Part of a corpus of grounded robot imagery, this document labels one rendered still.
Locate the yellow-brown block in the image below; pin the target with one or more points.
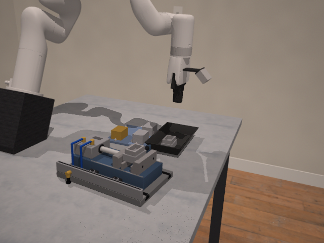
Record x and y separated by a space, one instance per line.
119 132

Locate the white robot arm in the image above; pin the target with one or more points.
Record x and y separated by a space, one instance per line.
37 26

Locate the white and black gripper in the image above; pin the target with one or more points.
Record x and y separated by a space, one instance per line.
177 76

